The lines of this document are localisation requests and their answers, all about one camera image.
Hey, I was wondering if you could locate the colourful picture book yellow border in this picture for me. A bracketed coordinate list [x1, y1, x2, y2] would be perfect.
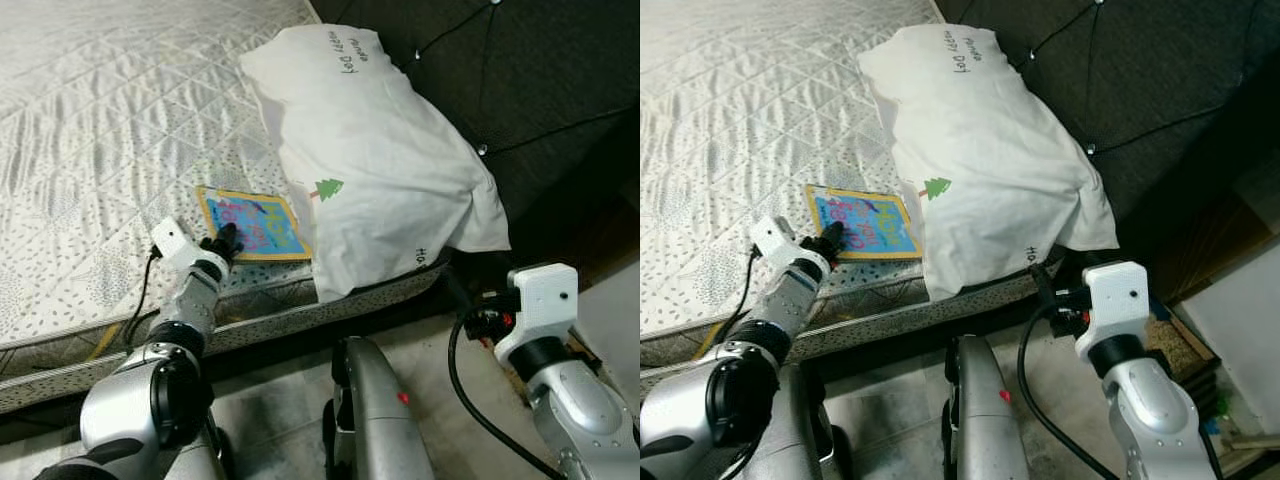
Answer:
[195, 185, 314, 265]
[805, 183, 924, 262]

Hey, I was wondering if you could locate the silver robot right leg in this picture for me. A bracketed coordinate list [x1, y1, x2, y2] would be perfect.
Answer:
[322, 336, 437, 480]
[940, 334, 1034, 480]

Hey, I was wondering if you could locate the silver robot leg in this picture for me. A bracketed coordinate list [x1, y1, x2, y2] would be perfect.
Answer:
[745, 365, 852, 480]
[940, 334, 1034, 480]
[322, 336, 437, 480]
[165, 420, 237, 480]

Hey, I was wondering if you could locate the white pillow with tree print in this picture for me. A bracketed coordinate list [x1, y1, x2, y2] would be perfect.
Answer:
[238, 22, 512, 304]
[858, 22, 1122, 302]

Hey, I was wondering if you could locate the brown wooden board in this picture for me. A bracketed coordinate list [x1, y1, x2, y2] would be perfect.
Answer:
[1150, 195, 1263, 307]

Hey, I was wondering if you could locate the white quilted mattress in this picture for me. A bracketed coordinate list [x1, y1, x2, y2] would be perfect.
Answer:
[0, 0, 451, 416]
[640, 0, 1063, 397]

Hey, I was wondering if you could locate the silver robot left leg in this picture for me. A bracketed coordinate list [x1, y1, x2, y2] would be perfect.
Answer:
[165, 420, 237, 480]
[745, 365, 852, 480]

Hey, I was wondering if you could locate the black tufted headboard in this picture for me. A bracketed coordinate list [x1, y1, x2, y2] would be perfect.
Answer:
[310, 0, 641, 303]
[935, 0, 1280, 303]

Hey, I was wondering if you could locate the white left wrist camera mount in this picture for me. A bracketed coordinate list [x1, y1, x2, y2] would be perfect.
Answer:
[752, 215, 805, 270]
[150, 217, 205, 272]

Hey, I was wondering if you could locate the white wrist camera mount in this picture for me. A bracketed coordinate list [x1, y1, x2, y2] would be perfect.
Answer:
[150, 217, 205, 272]
[495, 263, 580, 367]
[752, 215, 805, 270]
[1075, 260, 1150, 362]

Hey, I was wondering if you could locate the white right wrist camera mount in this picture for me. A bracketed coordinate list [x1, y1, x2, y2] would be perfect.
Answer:
[495, 263, 580, 367]
[1075, 260, 1150, 362]

